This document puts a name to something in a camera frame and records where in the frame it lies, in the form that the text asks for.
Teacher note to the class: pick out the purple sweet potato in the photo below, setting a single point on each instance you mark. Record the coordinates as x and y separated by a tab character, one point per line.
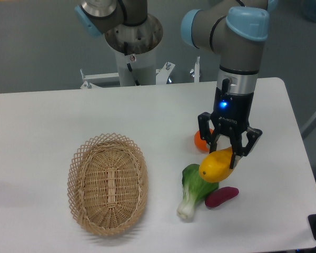
220	196

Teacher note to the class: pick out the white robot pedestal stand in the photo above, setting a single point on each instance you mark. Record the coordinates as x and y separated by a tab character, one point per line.
134	48

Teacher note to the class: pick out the yellow mango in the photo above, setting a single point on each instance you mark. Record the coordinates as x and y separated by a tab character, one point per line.
215	167

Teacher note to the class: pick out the green bok choy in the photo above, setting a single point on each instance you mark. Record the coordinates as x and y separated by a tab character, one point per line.
195	189

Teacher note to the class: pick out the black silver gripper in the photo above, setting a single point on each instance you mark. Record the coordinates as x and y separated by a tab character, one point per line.
235	105

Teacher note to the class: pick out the oval wicker basket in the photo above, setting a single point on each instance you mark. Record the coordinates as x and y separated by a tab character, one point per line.
107	184

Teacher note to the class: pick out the orange fruit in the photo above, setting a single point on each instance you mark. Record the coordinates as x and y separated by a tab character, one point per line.
199	143

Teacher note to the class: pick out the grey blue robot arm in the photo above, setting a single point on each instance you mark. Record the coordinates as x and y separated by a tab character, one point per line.
235	30

